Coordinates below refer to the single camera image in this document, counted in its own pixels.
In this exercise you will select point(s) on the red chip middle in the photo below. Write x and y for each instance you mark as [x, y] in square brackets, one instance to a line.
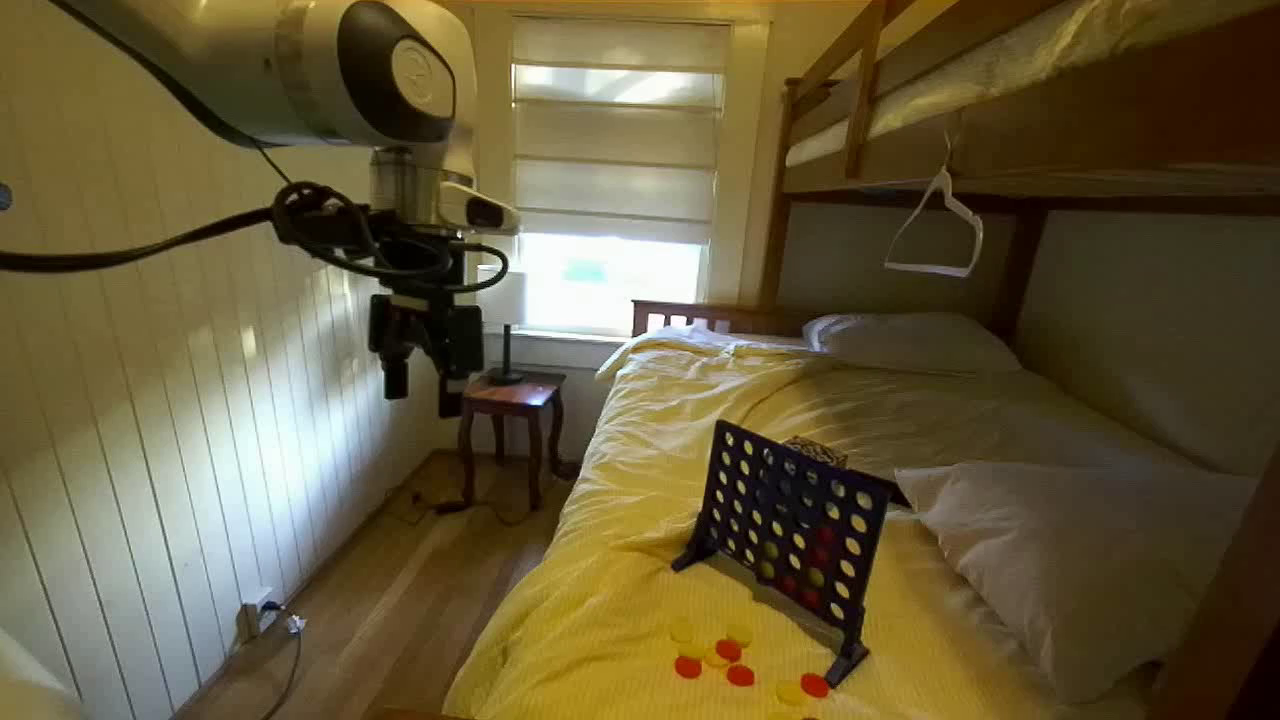
[729, 650]

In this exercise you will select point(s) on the small wooden side table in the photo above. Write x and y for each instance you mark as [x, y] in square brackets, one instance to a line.
[536, 406]

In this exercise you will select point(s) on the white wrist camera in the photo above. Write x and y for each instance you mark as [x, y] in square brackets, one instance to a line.
[460, 206]

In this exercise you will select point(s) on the wooden bunk bed frame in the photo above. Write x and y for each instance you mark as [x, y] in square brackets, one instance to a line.
[1137, 153]

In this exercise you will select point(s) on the red chip left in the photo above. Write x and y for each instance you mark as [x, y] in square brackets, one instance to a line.
[689, 664]

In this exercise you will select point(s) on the yellow game chip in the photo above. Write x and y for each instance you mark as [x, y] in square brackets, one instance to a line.
[789, 693]

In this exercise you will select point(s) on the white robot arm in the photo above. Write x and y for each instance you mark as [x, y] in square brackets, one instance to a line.
[394, 76]

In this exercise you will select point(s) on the red chip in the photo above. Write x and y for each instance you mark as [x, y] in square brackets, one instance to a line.
[815, 685]
[689, 664]
[729, 650]
[743, 679]

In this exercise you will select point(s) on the white table lamp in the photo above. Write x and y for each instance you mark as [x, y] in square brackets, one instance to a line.
[501, 318]

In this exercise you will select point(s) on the far white pillow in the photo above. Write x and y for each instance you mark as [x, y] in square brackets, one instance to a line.
[909, 343]

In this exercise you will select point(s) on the white clothes hanger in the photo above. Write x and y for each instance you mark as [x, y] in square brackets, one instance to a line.
[942, 234]

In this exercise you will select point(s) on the blue connect four gameboard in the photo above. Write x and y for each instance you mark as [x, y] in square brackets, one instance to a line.
[795, 521]

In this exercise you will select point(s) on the white pillow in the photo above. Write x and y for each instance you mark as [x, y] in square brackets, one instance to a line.
[1092, 568]
[909, 343]

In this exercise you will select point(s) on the red chip right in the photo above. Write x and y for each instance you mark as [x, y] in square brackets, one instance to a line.
[815, 685]

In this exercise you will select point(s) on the wall power plug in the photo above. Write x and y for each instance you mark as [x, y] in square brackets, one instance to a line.
[263, 613]

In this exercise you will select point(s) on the near white pillow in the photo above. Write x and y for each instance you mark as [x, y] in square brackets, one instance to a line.
[1092, 568]

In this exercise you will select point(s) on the red chip lower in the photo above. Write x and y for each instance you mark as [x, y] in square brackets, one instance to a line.
[743, 679]

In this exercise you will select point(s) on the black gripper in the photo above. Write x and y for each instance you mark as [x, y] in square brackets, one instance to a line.
[444, 335]

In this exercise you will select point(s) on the white window blind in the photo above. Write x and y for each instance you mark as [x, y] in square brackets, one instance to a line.
[618, 124]

